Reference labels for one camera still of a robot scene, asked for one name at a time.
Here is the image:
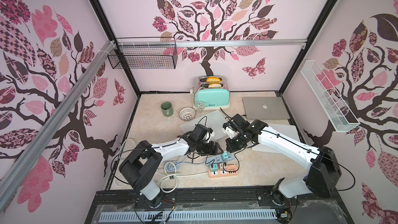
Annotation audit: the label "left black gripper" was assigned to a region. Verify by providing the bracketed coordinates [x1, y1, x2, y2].
[195, 140, 223, 157]

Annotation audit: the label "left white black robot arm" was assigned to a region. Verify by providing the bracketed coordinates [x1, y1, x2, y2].
[119, 124, 223, 201]

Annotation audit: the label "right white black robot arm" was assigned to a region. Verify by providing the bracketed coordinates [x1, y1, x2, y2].
[222, 114, 342, 206]

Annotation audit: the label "silver apple laptop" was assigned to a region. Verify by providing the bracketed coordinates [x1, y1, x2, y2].
[242, 96, 290, 120]

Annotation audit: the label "mint charger on orange strip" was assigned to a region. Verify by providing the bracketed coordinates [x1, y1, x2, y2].
[209, 164, 218, 172]

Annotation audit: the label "white laptop centre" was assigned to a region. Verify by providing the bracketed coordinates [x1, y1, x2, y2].
[180, 110, 228, 142]

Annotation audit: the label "white laptop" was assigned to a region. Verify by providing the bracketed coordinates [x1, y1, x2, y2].
[180, 110, 228, 142]
[252, 123, 300, 154]

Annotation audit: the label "pink charger on orange strip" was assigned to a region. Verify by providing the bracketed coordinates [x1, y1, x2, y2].
[219, 163, 228, 171]

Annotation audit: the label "white laptop right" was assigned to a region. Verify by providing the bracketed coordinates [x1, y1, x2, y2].
[252, 123, 300, 154]

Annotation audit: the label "grey power strip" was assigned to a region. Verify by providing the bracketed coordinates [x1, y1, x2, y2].
[205, 152, 235, 167]

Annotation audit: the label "white patterned bowl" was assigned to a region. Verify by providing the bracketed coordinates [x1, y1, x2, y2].
[178, 107, 196, 121]

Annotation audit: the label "orange power strip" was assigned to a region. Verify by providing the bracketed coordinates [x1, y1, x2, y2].
[208, 164, 238, 179]

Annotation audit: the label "green mug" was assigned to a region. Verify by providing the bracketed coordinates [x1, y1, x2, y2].
[161, 102, 174, 117]

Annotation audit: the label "mint green toaster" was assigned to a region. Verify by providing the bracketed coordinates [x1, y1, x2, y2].
[190, 76, 230, 112]

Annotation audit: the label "bread slice in toaster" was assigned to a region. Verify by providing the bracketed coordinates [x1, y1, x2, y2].
[206, 77, 221, 84]

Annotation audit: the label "white power strip cord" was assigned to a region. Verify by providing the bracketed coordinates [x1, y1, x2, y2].
[111, 138, 209, 194]

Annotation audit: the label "white wire basket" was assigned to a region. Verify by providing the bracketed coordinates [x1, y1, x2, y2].
[301, 60, 360, 133]

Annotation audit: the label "black wire basket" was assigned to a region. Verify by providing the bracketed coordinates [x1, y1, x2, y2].
[108, 37, 178, 69]

